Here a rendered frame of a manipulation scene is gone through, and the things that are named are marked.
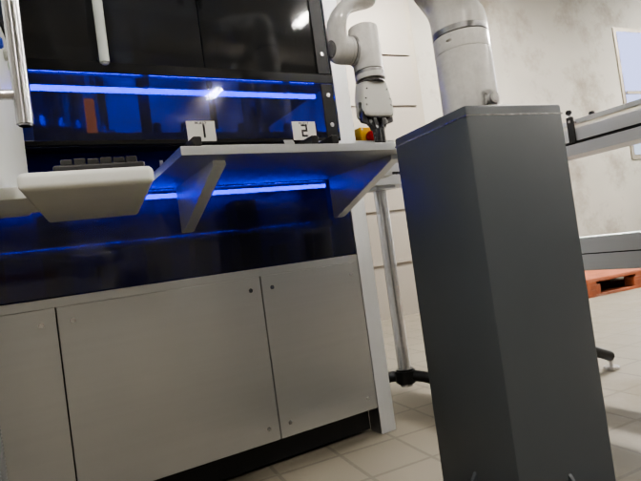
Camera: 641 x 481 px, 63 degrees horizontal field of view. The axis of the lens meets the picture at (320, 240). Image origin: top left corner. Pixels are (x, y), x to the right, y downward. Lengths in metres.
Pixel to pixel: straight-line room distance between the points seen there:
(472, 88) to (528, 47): 4.87
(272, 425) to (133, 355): 0.46
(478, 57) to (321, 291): 0.86
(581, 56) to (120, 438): 5.93
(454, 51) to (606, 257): 1.10
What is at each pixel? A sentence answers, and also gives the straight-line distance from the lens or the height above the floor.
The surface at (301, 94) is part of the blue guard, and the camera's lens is 1.75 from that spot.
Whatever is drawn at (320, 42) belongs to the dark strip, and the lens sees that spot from 1.86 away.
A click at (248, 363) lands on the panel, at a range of 1.58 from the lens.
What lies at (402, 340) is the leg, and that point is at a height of 0.25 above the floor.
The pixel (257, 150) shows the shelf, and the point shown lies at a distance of 1.18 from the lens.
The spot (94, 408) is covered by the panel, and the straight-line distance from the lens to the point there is 1.49.
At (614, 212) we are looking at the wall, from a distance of 6.45.
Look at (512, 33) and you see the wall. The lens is 5.93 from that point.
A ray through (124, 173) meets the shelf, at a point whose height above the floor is 0.79.
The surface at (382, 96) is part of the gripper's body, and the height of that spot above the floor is 1.03.
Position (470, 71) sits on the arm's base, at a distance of 1.18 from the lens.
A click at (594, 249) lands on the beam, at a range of 2.07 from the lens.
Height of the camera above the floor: 0.62
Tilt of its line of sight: 1 degrees up
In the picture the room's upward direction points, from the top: 8 degrees counter-clockwise
